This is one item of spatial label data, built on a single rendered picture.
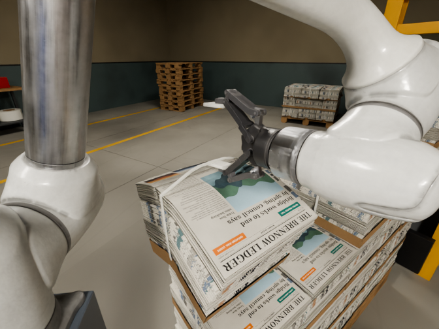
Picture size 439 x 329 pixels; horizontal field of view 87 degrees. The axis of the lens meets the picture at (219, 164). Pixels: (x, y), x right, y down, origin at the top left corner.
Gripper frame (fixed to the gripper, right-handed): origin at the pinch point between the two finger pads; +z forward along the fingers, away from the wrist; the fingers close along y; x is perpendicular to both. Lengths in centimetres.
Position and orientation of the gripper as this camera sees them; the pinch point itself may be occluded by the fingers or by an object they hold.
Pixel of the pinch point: (212, 133)
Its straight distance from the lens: 56.2
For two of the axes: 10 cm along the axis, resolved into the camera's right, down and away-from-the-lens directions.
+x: 7.8, -2.5, 5.7
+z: -6.2, -2.5, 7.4
